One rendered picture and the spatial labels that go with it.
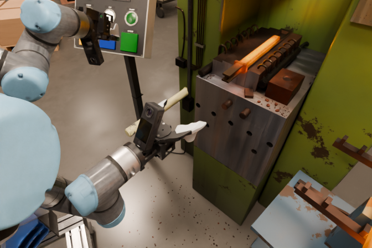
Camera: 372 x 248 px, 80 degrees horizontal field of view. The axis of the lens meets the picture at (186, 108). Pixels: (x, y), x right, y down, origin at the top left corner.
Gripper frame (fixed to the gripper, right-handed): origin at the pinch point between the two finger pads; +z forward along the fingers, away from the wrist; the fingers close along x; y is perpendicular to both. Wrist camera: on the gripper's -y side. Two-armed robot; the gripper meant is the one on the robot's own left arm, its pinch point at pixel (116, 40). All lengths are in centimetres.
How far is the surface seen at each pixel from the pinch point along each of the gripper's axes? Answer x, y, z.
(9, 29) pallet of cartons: 228, 0, 145
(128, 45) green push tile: 0.0, -1.1, 9.6
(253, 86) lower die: -52, -10, 8
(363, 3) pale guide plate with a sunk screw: -75, 18, -5
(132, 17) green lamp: -0.4, 9.7, 10.0
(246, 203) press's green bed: -62, -72, 31
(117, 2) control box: 6.7, 15.1, 10.4
